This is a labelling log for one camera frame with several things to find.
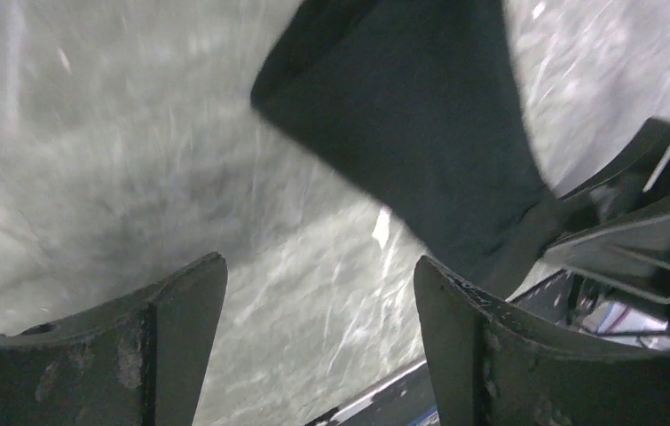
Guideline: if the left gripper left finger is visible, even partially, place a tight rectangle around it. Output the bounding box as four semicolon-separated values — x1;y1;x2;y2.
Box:
0;253;228;425

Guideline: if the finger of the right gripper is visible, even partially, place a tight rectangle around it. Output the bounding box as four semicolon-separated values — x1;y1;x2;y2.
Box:
543;118;670;304

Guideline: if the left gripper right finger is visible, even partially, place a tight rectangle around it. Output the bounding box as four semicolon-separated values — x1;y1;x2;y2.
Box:
414;256;670;425

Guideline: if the black underwear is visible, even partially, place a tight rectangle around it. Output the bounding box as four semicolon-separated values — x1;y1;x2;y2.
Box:
251;1;559;298

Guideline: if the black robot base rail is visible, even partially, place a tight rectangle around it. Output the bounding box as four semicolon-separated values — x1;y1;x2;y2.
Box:
304;267;670;426

